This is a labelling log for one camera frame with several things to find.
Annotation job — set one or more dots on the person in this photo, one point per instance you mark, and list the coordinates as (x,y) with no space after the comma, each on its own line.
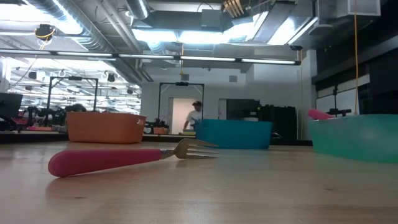
(76,108)
(194,116)

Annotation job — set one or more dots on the blue plastic bin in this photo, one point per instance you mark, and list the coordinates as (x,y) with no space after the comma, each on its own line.
(233,133)

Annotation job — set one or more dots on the long ceiling light bar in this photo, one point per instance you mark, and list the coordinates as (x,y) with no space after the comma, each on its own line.
(205,58)

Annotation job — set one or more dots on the black cabinet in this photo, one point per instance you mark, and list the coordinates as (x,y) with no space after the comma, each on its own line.
(280,123)

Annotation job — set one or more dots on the orange plastic bin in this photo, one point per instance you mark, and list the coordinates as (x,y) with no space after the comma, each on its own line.
(105,127)

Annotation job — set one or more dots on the black equipment stand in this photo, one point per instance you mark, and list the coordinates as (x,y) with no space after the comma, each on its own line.
(340,110)

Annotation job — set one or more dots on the teal plastic bin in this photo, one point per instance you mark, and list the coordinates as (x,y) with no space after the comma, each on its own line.
(357,137)

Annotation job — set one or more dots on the black computer monitor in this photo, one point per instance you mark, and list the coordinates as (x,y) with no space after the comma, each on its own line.
(11,105)

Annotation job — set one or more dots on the black background rig frame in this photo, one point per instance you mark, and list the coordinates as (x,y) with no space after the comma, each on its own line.
(182,83)
(74,78)

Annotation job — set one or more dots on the black ceiling security camera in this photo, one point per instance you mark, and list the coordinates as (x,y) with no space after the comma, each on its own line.
(295,47)

